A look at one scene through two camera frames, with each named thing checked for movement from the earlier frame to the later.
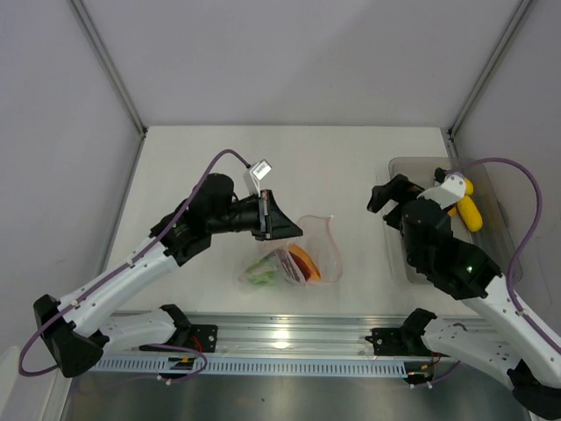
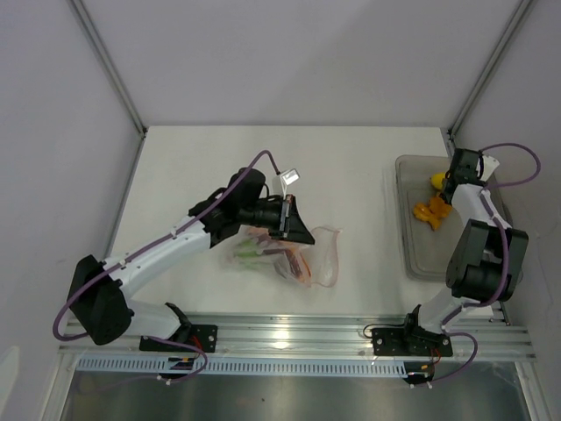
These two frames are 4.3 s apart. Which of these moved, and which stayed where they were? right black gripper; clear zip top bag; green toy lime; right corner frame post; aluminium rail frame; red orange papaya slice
Moved: clear zip top bag; green toy lime; red orange papaya slice; right black gripper
Stayed: right corner frame post; aluminium rail frame
